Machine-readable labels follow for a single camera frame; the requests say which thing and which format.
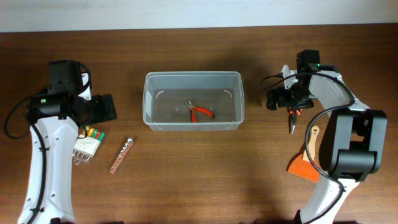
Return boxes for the coloured screwdriver bit set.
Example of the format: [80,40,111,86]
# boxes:
[72,126,106,165]

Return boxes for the clear plastic container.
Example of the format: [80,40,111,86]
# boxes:
[142,71,245,131]

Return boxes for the orange black long-nose pliers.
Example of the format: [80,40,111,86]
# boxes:
[289,108,302,134]

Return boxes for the orange scraper wooden handle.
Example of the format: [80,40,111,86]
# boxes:
[287,126,320,183]

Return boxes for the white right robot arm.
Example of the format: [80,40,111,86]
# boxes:
[265,49,387,223]

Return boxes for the red handled small cutters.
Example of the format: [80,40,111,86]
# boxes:
[186,101,215,123]

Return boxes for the orange socket bit rail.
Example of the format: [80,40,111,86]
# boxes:
[109,138,134,174]

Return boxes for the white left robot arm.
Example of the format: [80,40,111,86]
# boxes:
[18,60,117,223]

